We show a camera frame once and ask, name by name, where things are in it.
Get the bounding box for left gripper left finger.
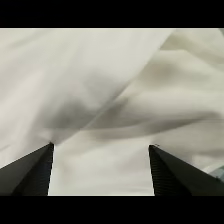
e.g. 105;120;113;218
0;142;55;197

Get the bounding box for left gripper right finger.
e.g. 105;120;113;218
148;144;224;197

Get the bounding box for white shirt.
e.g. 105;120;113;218
0;28;224;197

